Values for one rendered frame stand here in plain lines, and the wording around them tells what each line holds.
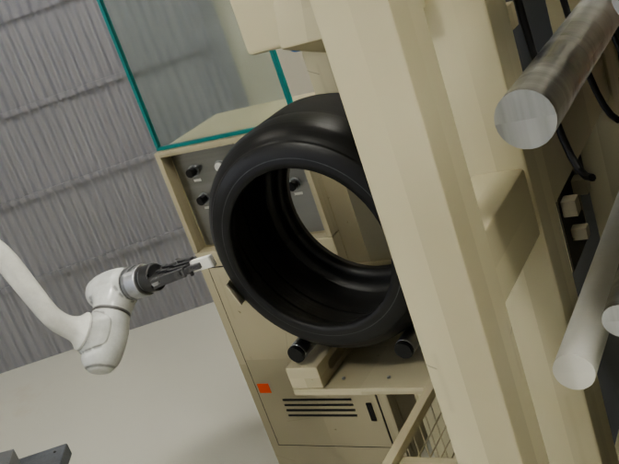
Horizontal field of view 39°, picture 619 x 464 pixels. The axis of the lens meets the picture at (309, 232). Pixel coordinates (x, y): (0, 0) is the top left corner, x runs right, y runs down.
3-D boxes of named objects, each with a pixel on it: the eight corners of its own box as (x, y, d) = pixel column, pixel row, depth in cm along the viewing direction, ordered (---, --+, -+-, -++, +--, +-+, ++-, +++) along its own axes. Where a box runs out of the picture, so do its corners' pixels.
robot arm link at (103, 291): (149, 273, 241) (141, 318, 235) (111, 284, 250) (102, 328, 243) (120, 258, 234) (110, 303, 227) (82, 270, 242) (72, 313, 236)
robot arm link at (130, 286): (134, 261, 237) (149, 256, 234) (149, 289, 239) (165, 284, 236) (113, 277, 230) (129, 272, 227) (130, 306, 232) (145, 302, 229)
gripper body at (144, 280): (130, 274, 227) (155, 267, 222) (149, 259, 234) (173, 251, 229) (144, 299, 229) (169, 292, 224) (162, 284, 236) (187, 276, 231)
